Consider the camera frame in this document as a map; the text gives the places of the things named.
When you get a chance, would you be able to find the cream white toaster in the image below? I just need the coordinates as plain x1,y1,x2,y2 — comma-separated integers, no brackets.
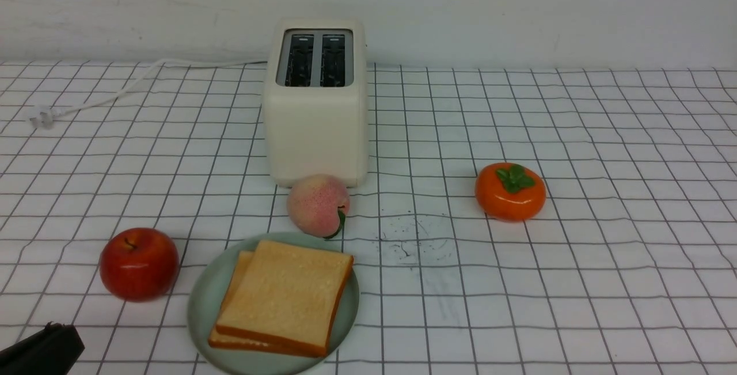
261,18,369,188

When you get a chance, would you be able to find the white power cord with plug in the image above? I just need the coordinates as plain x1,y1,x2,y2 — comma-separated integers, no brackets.
29,59,269,130

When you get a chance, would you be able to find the red apple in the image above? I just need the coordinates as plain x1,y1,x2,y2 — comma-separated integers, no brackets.
99,228,180,302

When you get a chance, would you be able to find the white grid tablecloth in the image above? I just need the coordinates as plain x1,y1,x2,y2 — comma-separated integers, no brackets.
1,60,736,374

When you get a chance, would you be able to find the toast slice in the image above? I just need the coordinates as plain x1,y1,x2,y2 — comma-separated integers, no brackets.
208,251,323,358
215,239,354,358

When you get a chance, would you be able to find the pink peach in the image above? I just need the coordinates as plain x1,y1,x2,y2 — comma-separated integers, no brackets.
287,175,350,239

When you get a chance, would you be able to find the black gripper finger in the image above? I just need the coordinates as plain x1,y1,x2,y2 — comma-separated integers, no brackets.
1,322,85,374

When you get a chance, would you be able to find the orange persimmon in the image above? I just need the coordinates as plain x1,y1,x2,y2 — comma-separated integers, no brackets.
474,162,548,222

